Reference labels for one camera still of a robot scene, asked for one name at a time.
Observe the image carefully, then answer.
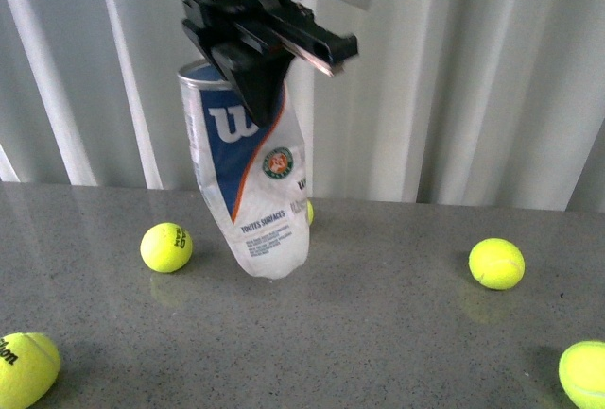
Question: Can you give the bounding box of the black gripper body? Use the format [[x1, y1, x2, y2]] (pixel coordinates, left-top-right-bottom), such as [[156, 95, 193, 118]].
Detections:
[[182, 0, 358, 75]]

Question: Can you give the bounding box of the black gripper finger can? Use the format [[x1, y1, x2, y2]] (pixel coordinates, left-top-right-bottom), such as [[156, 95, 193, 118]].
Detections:
[[211, 43, 294, 128]]

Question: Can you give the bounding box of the Wilson tennis ball can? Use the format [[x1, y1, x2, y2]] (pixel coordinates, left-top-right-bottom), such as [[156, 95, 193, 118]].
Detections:
[[179, 61, 310, 280]]

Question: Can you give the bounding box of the far Wilson 3 tennis ball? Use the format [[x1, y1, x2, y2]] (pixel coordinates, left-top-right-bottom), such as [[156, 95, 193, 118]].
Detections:
[[306, 199, 314, 226]]

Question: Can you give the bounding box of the wilson 3 tennis ball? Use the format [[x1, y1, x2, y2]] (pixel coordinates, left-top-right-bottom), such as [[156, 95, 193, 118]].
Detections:
[[1, 332, 61, 409], [306, 199, 314, 226]]

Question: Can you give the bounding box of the Head Team tennis ball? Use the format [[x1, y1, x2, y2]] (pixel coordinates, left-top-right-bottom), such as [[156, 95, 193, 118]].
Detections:
[[140, 222, 193, 273]]

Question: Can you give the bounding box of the plain yellow tennis ball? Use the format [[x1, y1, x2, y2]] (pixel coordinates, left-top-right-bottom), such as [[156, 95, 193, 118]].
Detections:
[[468, 238, 526, 290]]

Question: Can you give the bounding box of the near Wilson 3 tennis ball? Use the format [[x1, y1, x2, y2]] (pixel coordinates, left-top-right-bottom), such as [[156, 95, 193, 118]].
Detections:
[[1, 332, 61, 409]]

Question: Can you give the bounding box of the yellow tennis ball lower right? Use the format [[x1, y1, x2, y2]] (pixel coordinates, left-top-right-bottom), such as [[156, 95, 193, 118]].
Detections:
[[558, 340, 604, 409]]

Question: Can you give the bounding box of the white pleated curtain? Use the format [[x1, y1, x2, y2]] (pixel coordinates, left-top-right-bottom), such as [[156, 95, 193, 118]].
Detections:
[[1, 0, 604, 212]]

